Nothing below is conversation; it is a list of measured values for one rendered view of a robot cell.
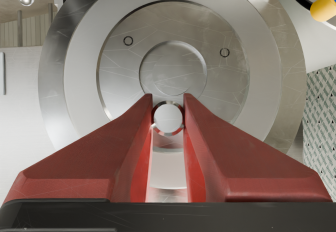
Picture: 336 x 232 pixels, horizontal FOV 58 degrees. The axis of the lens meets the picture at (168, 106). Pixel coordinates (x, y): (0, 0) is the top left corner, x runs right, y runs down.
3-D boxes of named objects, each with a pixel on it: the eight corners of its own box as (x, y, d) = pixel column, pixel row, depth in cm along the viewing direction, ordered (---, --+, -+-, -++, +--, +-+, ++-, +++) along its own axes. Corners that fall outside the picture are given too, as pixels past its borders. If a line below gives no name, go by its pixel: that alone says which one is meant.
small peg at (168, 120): (153, 139, 12) (146, 103, 12) (155, 135, 14) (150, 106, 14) (189, 133, 12) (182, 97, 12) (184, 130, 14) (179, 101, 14)
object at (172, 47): (259, 7, 15) (242, 161, 14) (248, 20, 17) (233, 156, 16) (105, -12, 15) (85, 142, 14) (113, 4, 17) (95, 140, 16)
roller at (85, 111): (279, -33, 16) (287, 187, 15) (210, 61, 42) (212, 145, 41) (61, -30, 16) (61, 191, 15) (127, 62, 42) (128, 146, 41)
